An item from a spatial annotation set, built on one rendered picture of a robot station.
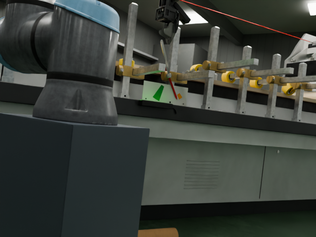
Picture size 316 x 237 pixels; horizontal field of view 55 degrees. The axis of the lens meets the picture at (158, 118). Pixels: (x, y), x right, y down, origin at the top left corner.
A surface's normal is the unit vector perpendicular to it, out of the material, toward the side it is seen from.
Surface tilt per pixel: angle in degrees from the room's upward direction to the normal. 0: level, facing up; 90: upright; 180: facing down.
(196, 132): 90
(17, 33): 83
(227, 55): 90
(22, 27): 73
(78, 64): 90
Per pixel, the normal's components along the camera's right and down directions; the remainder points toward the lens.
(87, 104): 0.46, -0.29
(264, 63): -0.52, -0.05
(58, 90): -0.27, -0.36
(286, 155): 0.45, 0.06
